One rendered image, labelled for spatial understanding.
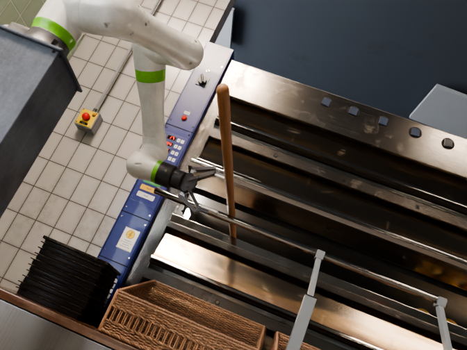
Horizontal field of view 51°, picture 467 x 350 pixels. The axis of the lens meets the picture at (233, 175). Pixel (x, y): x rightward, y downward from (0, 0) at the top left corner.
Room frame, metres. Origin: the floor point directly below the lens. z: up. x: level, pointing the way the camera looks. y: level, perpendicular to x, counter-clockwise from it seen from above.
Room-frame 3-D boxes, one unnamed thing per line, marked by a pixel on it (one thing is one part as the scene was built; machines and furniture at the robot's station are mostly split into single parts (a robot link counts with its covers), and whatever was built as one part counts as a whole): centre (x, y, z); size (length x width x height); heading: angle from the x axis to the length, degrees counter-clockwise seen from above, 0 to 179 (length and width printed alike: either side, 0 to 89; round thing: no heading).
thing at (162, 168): (1.82, 0.23, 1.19); 0.12 x 0.06 x 0.09; 171
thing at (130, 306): (2.02, -0.09, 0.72); 0.56 x 0.49 x 0.28; 81
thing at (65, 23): (1.27, 0.63, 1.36); 0.16 x 0.13 x 0.19; 65
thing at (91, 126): (2.38, 0.80, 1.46); 0.10 x 0.07 x 0.10; 81
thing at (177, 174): (1.80, 0.16, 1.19); 0.09 x 0.07 x 0.08; 81
